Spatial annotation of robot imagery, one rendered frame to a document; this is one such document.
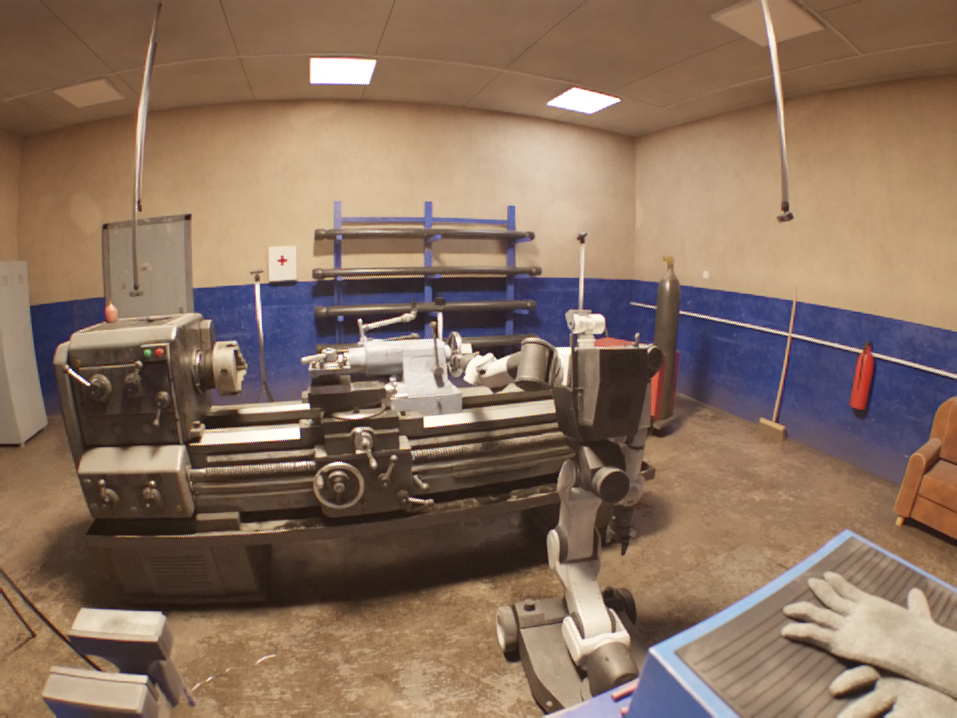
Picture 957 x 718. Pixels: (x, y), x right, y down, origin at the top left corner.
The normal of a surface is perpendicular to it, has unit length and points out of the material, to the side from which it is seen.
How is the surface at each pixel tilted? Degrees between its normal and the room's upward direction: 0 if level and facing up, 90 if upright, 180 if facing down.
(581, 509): 90
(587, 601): 29
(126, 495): 90
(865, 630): 6
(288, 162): 90
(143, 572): 90
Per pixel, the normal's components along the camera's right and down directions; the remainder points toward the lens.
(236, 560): 0.33, 0.21
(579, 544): 0.15, -0.03
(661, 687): -0.94, 0.06
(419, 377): 0.31, -0.21
